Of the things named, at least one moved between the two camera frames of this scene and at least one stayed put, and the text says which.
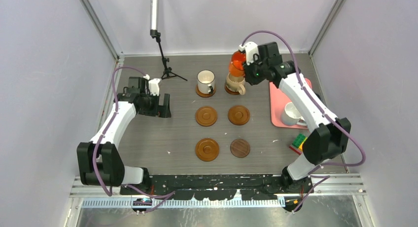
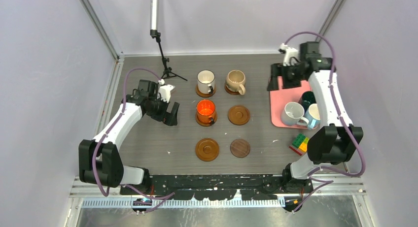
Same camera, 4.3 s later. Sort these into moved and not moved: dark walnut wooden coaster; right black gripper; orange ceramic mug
Moved: right black gripper; orange ceramic mug
Not moved: dark walnut wooden coaster
